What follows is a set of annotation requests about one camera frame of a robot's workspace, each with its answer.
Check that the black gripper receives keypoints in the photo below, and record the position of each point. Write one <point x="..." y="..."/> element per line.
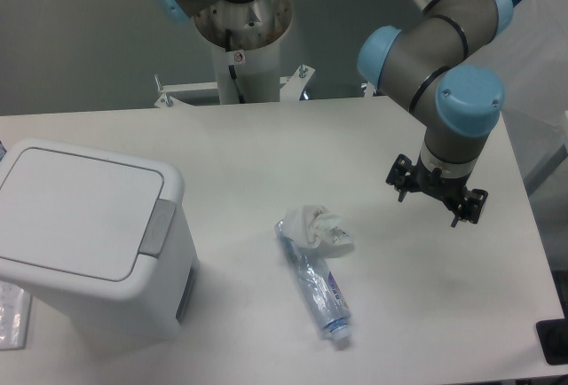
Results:
<point x="467" y="205"/>

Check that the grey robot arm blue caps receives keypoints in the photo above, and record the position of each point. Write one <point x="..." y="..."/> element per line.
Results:
<point x="424" y="71"/>

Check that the white trash can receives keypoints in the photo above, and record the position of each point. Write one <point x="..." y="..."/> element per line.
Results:
<point x="151" y="301"/>

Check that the white trash can lid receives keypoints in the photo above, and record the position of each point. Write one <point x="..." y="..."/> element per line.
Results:
<point x="80" y="214"/>

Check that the crumpled white tissue paper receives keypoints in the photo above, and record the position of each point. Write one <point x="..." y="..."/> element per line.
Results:
<point x="317" y="231"/>

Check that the crushed clear plastic bottle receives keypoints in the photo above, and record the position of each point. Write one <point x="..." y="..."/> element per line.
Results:
<point x="321" y="293"/>

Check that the black device at table edge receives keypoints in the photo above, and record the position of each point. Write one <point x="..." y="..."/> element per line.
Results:
<point x="553" y="340"/>

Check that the clear plastic sheet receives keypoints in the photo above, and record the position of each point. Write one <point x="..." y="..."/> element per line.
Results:
<point x="15" y="312"/>

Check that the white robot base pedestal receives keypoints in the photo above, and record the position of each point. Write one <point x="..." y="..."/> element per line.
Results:
<point x="244" y="42"/>

